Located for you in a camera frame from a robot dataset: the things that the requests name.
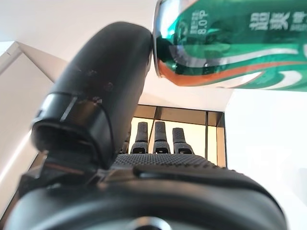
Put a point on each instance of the tall green beer can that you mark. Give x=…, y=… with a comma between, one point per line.
x=239, y=52

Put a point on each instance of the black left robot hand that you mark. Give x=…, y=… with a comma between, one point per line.
x=100, y=72

